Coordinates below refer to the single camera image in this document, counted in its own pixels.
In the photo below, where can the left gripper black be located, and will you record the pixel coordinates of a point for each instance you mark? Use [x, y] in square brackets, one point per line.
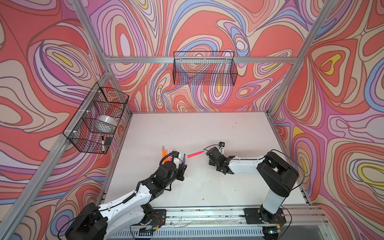
[181, 172]

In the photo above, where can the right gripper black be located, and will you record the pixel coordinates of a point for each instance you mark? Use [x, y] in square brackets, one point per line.
[211, 163]

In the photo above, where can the orange highlighter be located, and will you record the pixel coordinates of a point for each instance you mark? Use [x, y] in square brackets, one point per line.
[163, 152]
[166, 153]

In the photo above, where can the pink marker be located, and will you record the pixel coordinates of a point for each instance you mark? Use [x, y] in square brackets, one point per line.
[195, 154]

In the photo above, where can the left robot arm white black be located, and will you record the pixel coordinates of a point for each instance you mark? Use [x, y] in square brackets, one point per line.
[134, 208]

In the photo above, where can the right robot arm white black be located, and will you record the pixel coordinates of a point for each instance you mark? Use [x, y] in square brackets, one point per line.
[278, 174]

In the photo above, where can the black marker in basket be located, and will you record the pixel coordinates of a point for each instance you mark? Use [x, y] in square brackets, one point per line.
[103, 144]

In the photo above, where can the white tape roll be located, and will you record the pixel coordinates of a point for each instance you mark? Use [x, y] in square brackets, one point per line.
[105, 121]

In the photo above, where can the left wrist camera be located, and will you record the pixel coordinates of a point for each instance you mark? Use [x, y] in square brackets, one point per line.
[176, 160]

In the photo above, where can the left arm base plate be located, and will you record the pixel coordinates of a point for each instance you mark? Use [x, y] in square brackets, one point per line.
[150, 216]

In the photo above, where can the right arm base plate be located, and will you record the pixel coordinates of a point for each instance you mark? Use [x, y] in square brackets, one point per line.
[259, 216]

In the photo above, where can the black wire basket left wall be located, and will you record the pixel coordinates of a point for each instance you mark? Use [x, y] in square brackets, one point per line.
[82, 132]

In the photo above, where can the black wire basket wall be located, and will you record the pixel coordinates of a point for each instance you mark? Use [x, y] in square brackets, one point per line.
[204, 68]
[82, 132]

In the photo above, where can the black wire basket back wall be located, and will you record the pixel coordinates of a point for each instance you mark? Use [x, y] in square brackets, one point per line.
[204, 68]

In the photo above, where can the aluminium front rail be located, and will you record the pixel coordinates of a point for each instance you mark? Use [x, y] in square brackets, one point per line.
[294, 215]

